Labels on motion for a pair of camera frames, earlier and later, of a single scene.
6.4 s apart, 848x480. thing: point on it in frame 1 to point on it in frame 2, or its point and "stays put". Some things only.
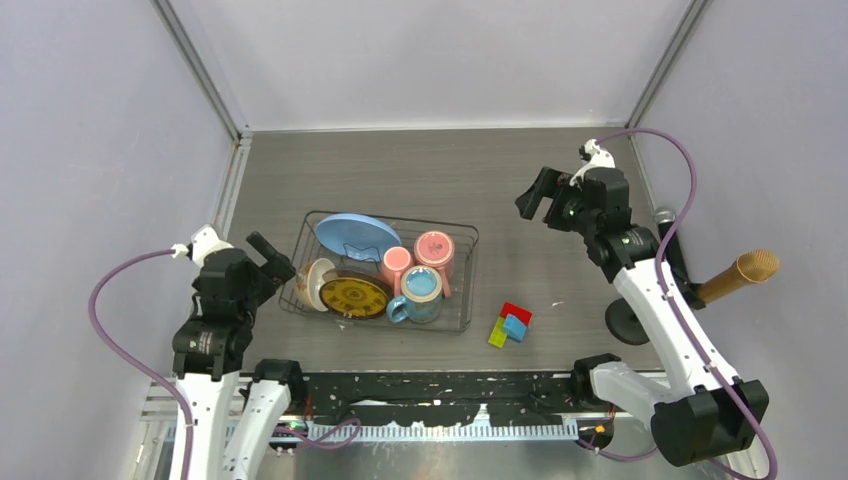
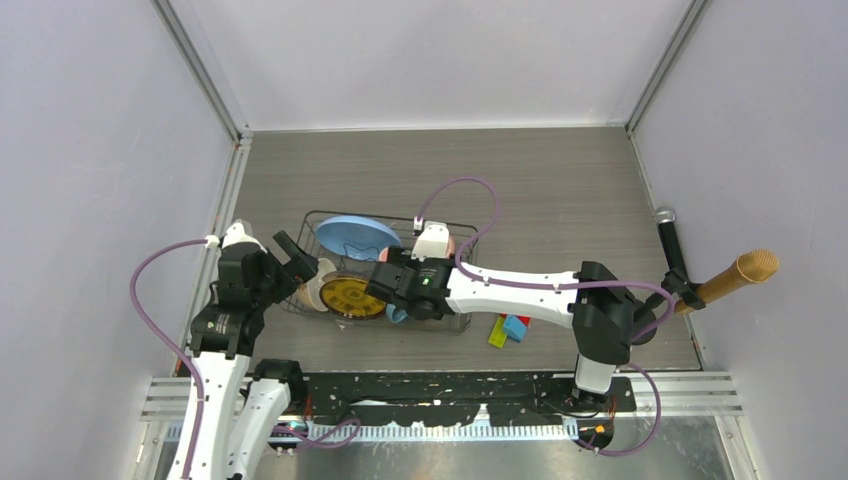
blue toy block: x=514 y=328 stays put
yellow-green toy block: x=498 y=336 stays put
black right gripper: x=554 y=184 to x=400 y=259
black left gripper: x=277 y=263 to x=302 y=264
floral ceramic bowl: x=308 y=283 stays put
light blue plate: x=360 y=237 stays put
